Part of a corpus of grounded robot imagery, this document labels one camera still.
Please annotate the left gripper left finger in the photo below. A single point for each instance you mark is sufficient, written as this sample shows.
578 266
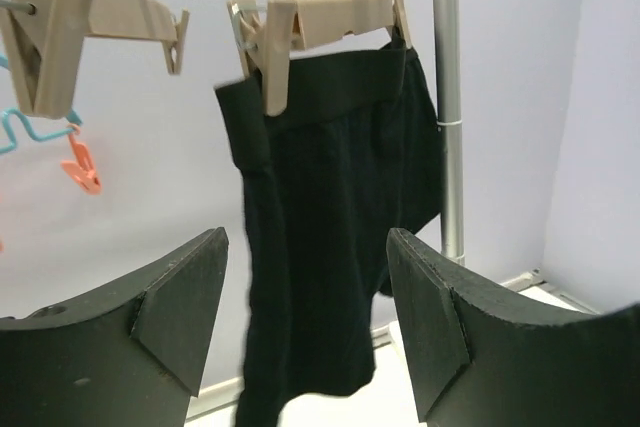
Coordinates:
131 352

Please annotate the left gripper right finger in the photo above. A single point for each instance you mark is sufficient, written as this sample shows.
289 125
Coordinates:
479 354

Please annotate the blue clip hanger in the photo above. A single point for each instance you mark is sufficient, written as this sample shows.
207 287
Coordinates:
40 157

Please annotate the black shorts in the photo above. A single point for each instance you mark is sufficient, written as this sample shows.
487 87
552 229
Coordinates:
356 153

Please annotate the wooden trouser hanger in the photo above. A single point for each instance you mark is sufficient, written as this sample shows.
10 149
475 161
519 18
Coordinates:
266 35
43 41

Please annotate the white clothes rack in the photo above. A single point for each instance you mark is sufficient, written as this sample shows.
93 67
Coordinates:
503 71

